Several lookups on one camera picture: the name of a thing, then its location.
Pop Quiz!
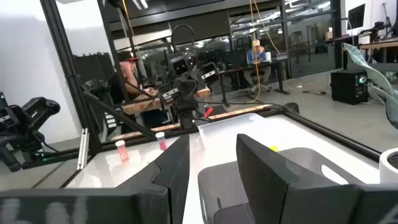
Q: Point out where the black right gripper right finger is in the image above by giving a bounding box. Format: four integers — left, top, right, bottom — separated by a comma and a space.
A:
235, 133, 301, 224

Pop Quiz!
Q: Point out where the black computer tower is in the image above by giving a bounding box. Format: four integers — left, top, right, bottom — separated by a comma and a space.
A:
330, 68, 370, 106

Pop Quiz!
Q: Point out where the person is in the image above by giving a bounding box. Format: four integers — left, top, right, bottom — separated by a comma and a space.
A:
116, 50, 159, 100
244, 39, 273, 91

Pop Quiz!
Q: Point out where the black computer monitor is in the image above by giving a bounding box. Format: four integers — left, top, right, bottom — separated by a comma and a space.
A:
347, 3, 366, 30

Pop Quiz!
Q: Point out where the black office desk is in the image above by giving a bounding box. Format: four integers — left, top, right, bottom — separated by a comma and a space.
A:
217, 58, 292, 108

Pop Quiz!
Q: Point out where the yellow hanging cable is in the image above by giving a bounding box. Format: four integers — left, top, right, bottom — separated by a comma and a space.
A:
248, 0, 282, 103

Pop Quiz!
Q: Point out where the silver aluminium bracket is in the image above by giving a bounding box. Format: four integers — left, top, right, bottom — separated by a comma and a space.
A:
76, 127, 90, 170

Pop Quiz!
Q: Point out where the red-pink pill bottle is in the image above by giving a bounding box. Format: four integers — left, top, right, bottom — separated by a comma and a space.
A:
155, 131, 169, 152

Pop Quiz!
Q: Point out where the wooden desk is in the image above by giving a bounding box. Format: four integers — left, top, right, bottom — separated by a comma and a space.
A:
357, 39, 398, 50

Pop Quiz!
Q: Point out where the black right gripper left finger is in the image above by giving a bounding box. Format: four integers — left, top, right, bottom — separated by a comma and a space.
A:
114, 134, 191, 224

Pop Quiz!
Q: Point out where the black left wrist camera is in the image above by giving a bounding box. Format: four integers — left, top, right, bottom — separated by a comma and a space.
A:
170, 57, 191, 77

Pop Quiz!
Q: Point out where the orange-pink pill bottle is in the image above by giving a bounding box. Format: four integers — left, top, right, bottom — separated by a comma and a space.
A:
114, 139, 130, 162

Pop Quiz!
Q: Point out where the black aluminium station frame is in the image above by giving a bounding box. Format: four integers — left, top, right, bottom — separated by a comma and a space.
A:
39, 0, 382, 170

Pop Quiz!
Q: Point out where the dark grey plastic bin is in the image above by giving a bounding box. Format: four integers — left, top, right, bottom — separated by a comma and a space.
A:
197, 147, 366, 224

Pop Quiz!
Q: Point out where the snake plant in white pot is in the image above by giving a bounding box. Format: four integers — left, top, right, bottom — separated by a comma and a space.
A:
343, 42, 398, 184

